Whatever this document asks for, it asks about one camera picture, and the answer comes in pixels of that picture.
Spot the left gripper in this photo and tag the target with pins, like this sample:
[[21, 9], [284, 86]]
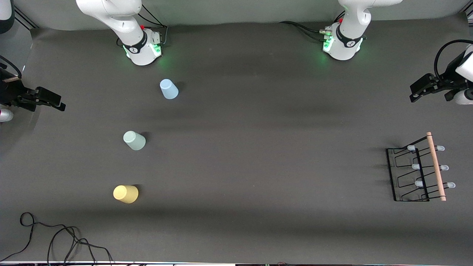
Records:
[[448, 80]]

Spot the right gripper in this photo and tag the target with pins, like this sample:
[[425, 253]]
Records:
[[9, 92]]

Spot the pale green plastic cup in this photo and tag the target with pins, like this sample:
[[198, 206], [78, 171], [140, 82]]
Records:
[[135, 141]]

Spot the yellow plastic cup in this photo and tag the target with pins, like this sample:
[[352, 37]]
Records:
[[126, 194]]

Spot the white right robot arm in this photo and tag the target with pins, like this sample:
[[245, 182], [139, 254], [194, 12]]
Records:
[[122, 22]]

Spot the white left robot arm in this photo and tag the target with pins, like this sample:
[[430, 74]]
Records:
[[351, 40]]

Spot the light blue plastic cup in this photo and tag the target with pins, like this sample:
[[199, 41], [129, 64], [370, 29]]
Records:
[[169, 90]]

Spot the dark grey table mat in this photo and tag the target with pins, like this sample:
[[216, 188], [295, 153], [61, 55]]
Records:
[[258, 184]]

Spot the dark metal frame rail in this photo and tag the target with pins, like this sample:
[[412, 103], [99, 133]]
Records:
[[26, 18], [468, 14]]

